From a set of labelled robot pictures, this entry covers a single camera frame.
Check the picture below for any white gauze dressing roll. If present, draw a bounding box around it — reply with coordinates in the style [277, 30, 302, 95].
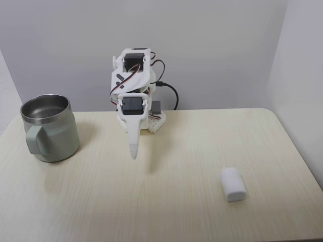
[221, 166, 247, 203]

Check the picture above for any grey-green steel mug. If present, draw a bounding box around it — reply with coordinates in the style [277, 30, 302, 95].
[20, 93, 81, 163]

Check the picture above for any black power cable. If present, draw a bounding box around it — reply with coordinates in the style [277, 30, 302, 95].
[155, 81, 179, 111]

